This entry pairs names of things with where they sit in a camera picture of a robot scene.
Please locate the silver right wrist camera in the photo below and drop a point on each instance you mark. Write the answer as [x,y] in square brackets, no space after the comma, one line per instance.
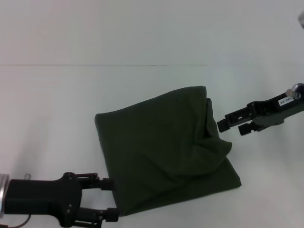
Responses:
[301,19]

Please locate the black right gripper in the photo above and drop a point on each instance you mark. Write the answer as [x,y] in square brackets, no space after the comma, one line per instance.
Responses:
[275,109]

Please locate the dark green t-shirt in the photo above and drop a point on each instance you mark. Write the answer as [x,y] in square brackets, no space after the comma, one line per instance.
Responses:
[161,147]

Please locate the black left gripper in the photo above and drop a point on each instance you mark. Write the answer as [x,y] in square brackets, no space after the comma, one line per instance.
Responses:
[42,197]

